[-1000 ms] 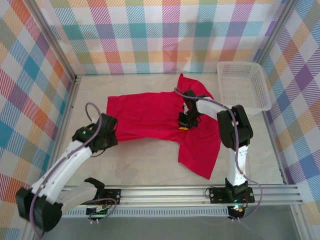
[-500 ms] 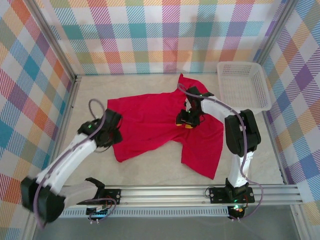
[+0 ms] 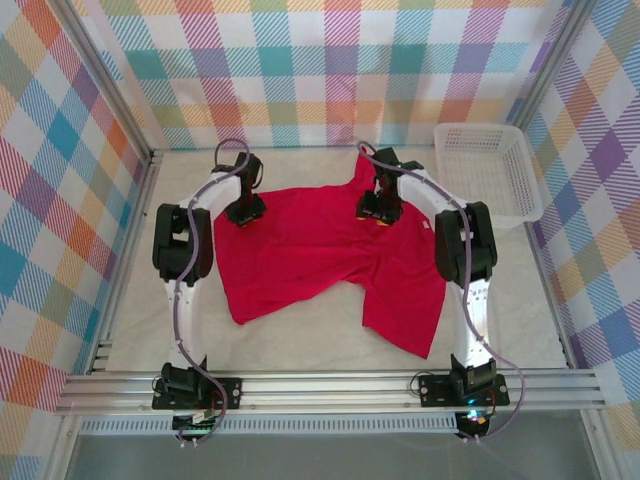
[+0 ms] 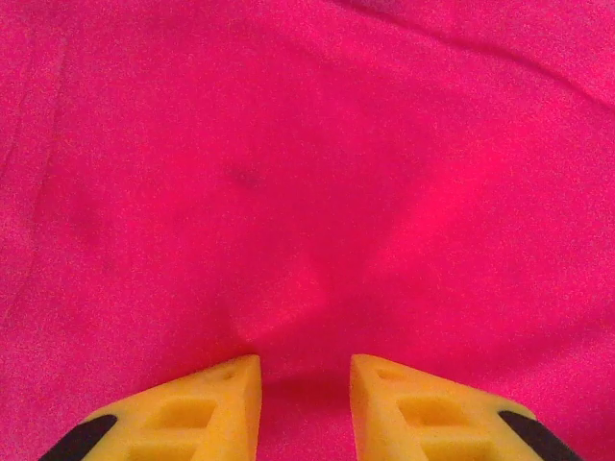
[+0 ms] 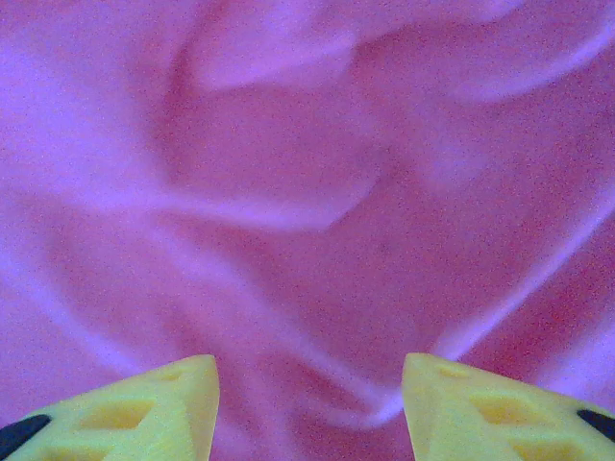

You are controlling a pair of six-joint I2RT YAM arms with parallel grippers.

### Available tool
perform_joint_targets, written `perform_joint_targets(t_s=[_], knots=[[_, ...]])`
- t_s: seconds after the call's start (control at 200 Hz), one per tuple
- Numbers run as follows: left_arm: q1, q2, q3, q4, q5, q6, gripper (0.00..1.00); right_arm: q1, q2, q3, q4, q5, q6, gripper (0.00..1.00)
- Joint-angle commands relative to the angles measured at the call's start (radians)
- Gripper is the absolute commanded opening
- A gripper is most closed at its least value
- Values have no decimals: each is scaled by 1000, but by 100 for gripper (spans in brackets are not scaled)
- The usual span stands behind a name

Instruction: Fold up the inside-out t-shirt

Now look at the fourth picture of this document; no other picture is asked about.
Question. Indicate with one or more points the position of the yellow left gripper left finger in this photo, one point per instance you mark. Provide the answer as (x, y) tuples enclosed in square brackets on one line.
[(192, 422)]

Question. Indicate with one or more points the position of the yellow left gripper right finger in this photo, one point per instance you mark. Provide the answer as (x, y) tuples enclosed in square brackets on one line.
[(432, 422)]

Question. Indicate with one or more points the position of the red t-shirt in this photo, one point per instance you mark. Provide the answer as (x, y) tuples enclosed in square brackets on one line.
[(307, 168)]

